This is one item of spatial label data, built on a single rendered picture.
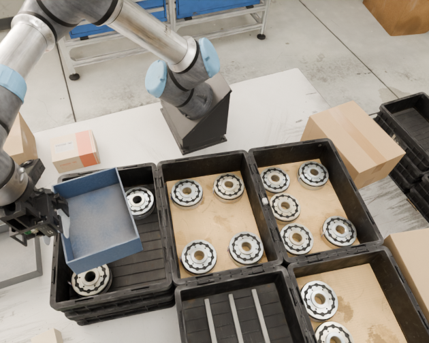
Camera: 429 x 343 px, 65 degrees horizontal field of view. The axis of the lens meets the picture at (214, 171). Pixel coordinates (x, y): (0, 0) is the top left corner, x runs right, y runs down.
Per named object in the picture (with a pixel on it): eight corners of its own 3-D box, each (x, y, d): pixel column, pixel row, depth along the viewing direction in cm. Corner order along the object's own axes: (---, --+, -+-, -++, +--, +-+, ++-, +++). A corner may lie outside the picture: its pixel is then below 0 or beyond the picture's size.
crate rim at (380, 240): (246, 152, 114) (246, 148, 112) (327, 141, 118) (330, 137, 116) (283, 267, 92) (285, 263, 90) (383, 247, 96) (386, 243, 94)
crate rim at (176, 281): (156, 165, 109) (156, 161, 107) (245, 152, 114) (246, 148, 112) (173, 288, 87) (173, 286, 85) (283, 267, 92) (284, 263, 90)
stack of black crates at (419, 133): (347, 156, 213) (379, 104, 176) (385, 143, 220) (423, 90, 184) (389, 208, 192) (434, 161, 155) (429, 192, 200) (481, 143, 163)
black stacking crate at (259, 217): (160, 182, 117) (156, 162, 108) (242, 169, 122) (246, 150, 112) (176, 297, 95) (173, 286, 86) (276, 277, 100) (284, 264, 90)
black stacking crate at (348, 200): (243, 169, 122) (246, 150, 112) (319, 158, 126) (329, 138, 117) (276, 277, 100) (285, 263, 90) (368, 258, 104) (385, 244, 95)
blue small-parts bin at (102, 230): (60, 200, 83) (50, 185, 77) (120, 182, 87) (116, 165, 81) (75, 275, 73) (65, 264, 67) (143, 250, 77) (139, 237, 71)
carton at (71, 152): (58, 173, 131) (52, 162, 124) (56, 150, 137) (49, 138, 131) (101, 163, 134) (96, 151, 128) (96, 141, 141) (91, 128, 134)
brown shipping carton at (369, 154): (386, 177, 136) (406, 152, 123) (342, 197, 130) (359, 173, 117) (340, 126, 151) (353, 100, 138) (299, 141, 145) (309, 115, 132)
